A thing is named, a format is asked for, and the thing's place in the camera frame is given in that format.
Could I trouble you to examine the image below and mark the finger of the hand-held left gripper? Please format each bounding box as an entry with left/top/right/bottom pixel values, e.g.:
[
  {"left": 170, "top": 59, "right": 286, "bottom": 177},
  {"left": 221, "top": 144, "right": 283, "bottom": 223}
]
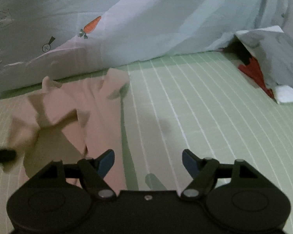
[{"left": 0, "top": 149, "right": 17, "bottom": 167}]

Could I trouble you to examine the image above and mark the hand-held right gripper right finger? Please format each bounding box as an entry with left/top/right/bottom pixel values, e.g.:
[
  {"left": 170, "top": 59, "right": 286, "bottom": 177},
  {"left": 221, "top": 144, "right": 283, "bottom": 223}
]
[{"left": 179, "top": 149, "right": 268, "bottom": 201}]

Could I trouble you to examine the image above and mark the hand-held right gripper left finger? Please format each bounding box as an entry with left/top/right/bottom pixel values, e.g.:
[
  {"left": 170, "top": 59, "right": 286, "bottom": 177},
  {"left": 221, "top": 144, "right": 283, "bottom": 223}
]
[{"left": 29, "top": 149, "right": 118, "bottom": 201}]

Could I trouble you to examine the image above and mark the beige garment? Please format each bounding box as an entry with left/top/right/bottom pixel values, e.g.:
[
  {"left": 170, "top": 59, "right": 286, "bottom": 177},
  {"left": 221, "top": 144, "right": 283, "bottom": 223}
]
[{"left": 6, "top": 68, "right": 130, "bottom": 192}]

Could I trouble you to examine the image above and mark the green grid mat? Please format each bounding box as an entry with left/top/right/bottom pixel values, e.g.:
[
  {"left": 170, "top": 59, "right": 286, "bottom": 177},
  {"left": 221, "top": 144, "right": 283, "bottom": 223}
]
[{"left": 0, "top": 51, "right": 293, "bottom": 225}]

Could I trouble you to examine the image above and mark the grey white red printed bag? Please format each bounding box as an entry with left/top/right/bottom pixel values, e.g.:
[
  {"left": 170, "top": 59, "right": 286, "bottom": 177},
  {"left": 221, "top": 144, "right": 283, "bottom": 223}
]
[{"left": 234, "top": 26, "right": 293, "bottom": 105}]

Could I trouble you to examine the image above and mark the carrot print light bedsheet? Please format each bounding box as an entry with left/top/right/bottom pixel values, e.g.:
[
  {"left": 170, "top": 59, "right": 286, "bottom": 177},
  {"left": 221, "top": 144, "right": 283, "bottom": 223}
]
[{"left": 0, "top": 0, "right": 293, "bottom": 95}]

